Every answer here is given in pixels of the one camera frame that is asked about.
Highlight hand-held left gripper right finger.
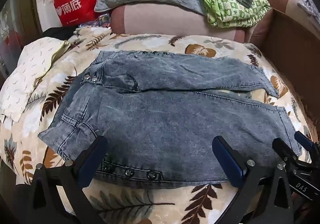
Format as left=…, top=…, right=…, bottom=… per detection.
left=212, top=136, right=294, bottom=224

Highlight blue printed packet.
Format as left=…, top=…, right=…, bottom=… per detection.
left=99, top=13, right=112, bottom=28

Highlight green patterned cloth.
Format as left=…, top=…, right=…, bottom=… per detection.
left=187, top=0, right=272, bottom=28

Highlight white patterned pillow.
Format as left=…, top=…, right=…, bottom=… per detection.
left=0, top=36, right=73, bottom=122

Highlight blue denim pants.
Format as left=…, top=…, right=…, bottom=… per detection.
left=37, top=50, right=303, bottom=189

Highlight beige leaf print blanket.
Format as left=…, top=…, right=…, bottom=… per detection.
left=0, top=26, right=313, bottom=224

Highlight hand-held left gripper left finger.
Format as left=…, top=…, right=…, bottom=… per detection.
left=14, top=135, right=109, bottom=224

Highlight grey knitted cloth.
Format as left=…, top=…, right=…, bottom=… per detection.
left=297, top=0, right=320, bottom=22

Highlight dark cloth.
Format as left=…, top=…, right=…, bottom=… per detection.
left=42, top=26, right=78, bottom=41

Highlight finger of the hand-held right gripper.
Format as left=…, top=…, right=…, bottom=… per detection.
left=294, top=131, right=318, bottom=155
left=272, top=137, right=301, bottom=165

